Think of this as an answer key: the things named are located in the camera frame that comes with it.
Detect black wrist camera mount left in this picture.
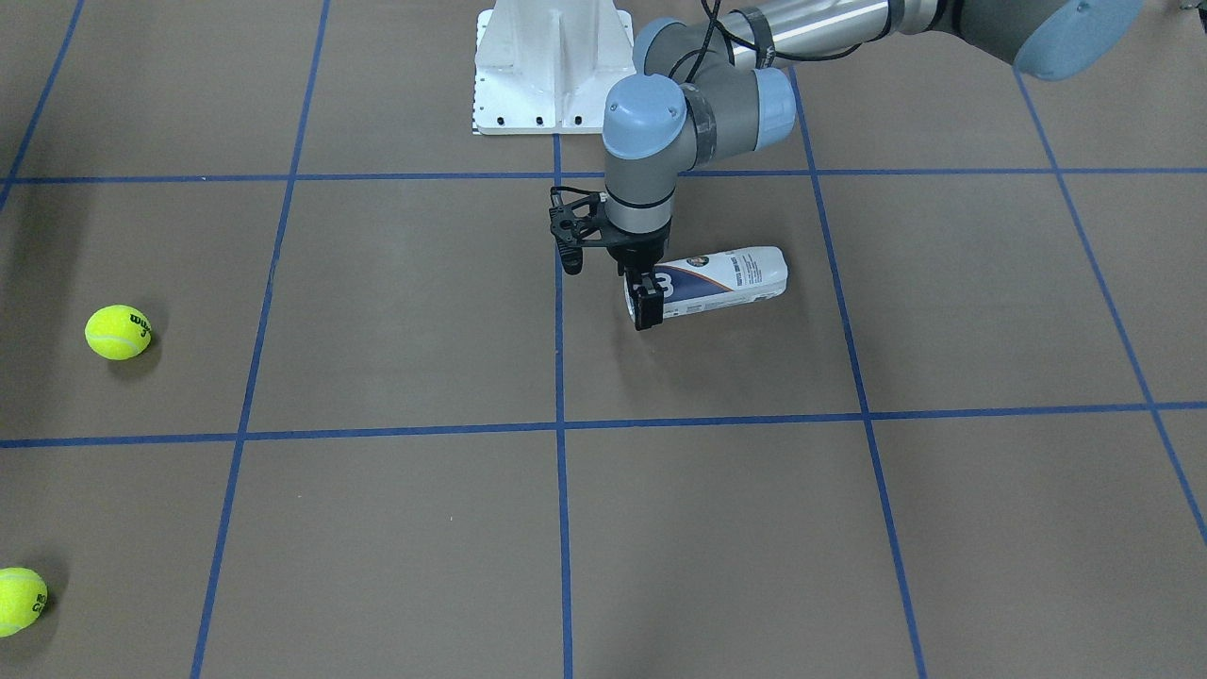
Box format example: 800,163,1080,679
548,185,610,275

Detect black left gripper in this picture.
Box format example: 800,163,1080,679
610,229,671,330

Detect white blue tennis ball can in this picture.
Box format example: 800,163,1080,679
653,246,789,321

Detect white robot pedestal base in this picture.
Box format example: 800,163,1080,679
471,1,637,135

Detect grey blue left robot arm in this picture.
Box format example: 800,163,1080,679
597,1,1142,330

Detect yellow tennis ball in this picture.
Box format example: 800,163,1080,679
84,305,154,361
1,567,49,638

